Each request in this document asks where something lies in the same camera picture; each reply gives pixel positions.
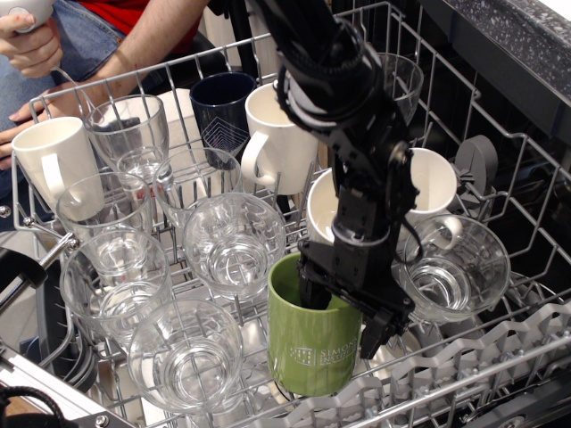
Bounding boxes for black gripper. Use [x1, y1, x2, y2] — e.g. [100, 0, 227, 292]
[296, 186, 416, 360]

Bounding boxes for green ceramic mug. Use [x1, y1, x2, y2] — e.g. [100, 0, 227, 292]
[268, 253, 362, 397]

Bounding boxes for person forearm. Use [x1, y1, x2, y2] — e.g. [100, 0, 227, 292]
[88, 0, 211, 90]

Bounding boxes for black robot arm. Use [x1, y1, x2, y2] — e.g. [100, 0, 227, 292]
[253, 1, 418, 359]

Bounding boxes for tall white mug centre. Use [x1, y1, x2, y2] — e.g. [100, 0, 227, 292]
[241, 83, 319, 195]

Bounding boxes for tall white mug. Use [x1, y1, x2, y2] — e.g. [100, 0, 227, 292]
[241, 83, 319, 195]
[12, 117, 103, 220]

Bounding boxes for dark blue mug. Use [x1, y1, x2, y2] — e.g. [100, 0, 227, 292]
[190, 71, 257, 162]

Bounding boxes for tall white mug left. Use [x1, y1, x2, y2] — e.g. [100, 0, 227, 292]
[12, 117, 103, 220]

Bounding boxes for person hand on rack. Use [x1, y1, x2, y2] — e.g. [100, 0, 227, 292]
[1, 78, 112, 171]

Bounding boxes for person hand holding controller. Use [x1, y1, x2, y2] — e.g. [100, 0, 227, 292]
[1, 13, 63, 78]

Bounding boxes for white cup tilted centre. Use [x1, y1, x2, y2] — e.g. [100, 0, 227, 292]
[306, 169, 338, 245]

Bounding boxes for clear glass cup right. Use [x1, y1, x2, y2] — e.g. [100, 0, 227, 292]
[399, 213, 511, 325]

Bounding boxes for clear glass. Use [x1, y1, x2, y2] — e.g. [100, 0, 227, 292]
[183, 193, 286, 302]
[85, 95, 170, 184]
[128, 299, 244, 414]
[153, 147, 243, 230]
[378, 53, 424, 125]
[60, 229, 172, 350]
[56, 171, 153, 285]

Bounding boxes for white cup right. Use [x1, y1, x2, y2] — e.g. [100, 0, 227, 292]
[399, 147, 465, 251]

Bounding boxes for grey plastic rack wheel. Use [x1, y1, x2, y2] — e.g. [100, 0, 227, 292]
[454, 135, 499, 195]

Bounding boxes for clear glass behind centre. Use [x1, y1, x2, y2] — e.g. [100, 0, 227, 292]
[153, 147, 243, 230]

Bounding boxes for clear glass back right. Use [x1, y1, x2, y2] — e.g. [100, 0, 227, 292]
[378, 53, 424, 125]

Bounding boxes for clear glass front left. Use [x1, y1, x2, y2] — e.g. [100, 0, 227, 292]
[60, 229, 172, 350]

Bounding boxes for clear glass middle left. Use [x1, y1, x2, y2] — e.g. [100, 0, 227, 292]
[56, 171, 153, 285]

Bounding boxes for clear glass back left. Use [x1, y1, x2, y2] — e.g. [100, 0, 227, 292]
[85, 95, 170, 184]

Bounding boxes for dark speckled countertop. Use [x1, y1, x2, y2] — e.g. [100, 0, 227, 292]
[449, 1, 570, 100]

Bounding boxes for black clamp with metal rod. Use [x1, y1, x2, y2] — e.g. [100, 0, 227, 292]
[1, 233, 79, 314]

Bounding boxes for white handheld controller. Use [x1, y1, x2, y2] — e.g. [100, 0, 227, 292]
[1, 0, 54, 34]

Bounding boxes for grey wire dishwasher rack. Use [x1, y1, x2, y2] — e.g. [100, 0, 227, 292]
[1, 1, 570, 427]

